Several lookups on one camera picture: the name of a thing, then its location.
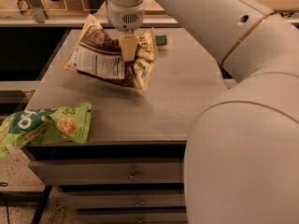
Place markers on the green rice chip bag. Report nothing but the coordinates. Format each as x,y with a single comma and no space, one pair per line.
44,126

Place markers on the grey drawer cabinet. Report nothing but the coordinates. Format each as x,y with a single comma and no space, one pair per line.
132,131

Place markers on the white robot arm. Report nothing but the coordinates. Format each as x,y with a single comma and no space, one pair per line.
241,161

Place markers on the middle drawer knob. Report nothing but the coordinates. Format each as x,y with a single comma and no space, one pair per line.
138,204

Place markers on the brown chip bag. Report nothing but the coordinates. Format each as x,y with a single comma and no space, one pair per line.
96,54

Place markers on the green yellow sponge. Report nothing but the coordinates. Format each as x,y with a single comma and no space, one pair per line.
161,42

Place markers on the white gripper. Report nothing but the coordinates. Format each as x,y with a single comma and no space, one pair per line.
125,18

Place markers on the top drawer knob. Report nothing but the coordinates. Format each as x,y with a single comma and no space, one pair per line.
133,176

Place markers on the grey metal bracket left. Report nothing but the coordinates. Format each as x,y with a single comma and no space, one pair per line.
39,14

